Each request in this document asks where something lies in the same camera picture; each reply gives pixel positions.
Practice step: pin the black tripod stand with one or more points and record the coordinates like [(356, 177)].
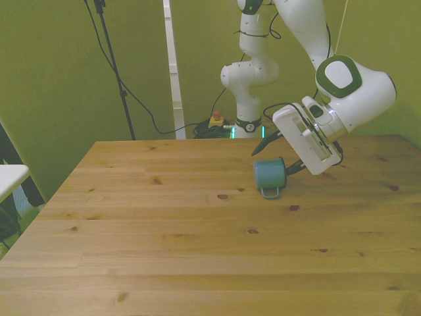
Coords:
[(113, 62)]

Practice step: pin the blue enamel mug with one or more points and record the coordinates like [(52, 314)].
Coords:
[(270, 174)]

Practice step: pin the white vertical post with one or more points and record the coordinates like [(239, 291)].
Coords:
[(174, 66)]

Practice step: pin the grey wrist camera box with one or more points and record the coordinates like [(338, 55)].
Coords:
[(320, 145)]

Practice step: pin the white side table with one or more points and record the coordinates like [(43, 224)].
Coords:
[(10, 179)]

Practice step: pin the yellow emergency stop button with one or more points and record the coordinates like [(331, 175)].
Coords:
[(216, 123)]

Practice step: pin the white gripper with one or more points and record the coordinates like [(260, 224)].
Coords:
[(301, 149)]

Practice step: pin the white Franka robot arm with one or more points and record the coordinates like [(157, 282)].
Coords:
[(361, 95)]

